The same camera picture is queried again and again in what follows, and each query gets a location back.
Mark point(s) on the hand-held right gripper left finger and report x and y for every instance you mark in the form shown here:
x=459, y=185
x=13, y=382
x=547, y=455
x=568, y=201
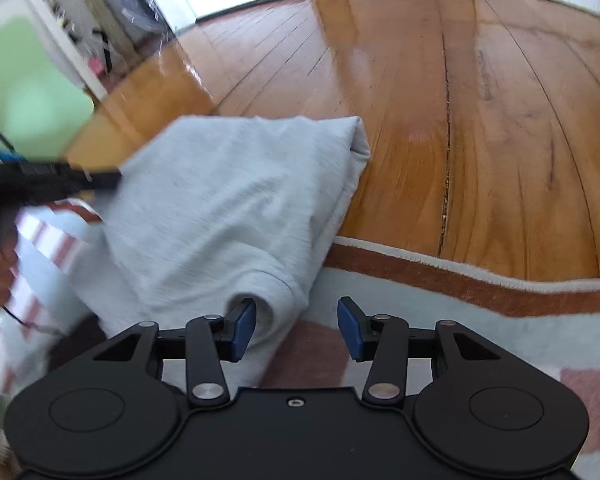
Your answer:
x=245, y=331

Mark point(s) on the checkered rug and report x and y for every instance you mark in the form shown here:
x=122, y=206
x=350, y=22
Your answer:
x=480, y=330

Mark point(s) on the green cushion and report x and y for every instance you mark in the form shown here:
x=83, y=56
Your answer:
x=25, y=95

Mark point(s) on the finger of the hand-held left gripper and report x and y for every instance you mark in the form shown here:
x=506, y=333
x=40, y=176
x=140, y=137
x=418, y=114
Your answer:
x=102, y=180

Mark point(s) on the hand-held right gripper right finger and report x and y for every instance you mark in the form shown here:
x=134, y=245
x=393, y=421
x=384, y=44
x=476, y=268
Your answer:
x=350, y=331

